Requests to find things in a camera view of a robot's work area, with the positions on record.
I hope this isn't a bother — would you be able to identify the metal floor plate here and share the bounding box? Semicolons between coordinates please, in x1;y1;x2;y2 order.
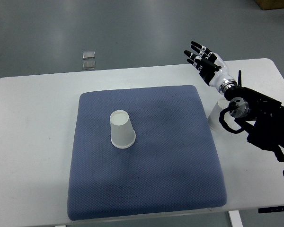
82;60;96;70
82;51;95;60

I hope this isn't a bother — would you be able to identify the white table leg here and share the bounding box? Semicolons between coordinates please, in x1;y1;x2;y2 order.
228;210;243;227

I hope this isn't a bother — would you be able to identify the lower metal floor plate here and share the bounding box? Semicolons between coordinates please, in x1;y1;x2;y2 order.
82;60;96;70

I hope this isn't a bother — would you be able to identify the white paper cup on mat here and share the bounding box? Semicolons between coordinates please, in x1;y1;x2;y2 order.
110;110;136;149

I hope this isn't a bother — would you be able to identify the white paper cup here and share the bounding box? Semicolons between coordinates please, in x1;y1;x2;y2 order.
207;97;229;131
110;110;136;149

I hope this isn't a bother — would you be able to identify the upper metal floor plate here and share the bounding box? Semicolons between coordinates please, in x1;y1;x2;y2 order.
82;51;95;60

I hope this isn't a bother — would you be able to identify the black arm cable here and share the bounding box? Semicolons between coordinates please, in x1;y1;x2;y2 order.
219;106;249;134

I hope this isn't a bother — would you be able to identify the white robotic hand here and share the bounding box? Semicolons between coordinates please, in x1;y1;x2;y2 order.
184;41;237;92

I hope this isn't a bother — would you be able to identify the brown cardboard box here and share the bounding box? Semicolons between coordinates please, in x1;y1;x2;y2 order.
255;0;284;10

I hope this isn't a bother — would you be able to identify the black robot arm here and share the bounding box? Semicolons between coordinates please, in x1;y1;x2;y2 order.
184;41;284;162

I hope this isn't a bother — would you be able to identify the black desk control panel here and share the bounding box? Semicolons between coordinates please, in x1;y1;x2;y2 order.
258;206;284;214

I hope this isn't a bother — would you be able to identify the blue textured cushion mat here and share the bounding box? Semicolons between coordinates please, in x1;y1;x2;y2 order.
67;85;227;221

